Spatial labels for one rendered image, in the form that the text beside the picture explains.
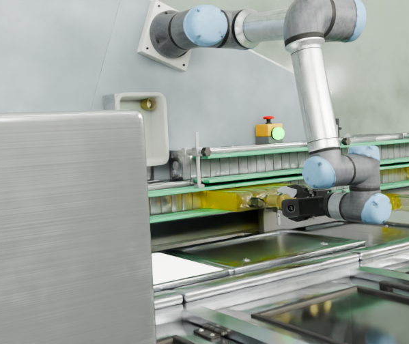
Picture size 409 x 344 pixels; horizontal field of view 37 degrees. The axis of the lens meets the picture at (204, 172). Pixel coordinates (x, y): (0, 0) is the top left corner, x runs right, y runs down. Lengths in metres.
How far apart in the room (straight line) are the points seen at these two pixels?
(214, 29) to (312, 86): 0.47
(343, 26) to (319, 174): 0.39
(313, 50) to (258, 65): 0.79
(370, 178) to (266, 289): 0.38
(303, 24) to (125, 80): 0.68
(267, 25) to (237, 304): 0.81
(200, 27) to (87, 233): 1.47
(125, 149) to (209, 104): 1.74
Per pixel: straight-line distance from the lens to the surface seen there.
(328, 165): 1.43
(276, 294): 1.43
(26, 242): 0.36
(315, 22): 1.51
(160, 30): 1.94
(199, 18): 1.81
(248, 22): 1.85
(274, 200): 1.76
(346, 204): 1.57
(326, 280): 1.53
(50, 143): 0.36
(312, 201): 1.63
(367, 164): 1.52
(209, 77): 2.12
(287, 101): 2.35
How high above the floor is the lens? 2.47
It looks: 55 degrees down
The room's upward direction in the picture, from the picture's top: 92 degrees clockwise
